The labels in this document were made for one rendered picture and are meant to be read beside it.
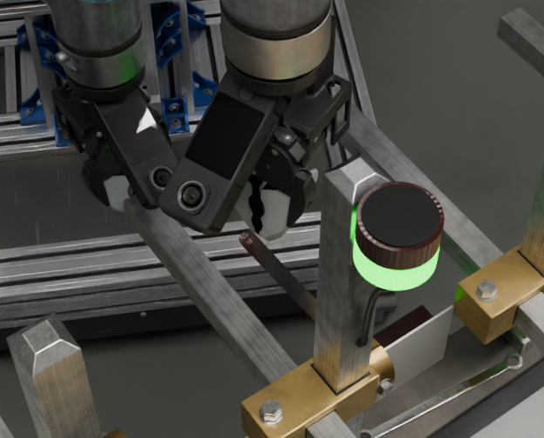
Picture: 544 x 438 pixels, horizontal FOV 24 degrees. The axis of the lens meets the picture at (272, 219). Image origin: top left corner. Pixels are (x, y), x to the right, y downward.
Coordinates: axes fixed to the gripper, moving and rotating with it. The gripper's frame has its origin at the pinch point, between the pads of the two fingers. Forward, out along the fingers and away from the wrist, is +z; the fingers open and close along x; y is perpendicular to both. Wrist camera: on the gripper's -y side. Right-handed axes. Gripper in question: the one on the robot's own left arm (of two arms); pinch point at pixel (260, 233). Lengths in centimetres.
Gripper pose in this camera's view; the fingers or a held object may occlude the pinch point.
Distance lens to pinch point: 103.0
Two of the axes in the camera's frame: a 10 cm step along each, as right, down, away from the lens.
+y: 5.7, -6.6, 4.9
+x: -8.2, -4.6, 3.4
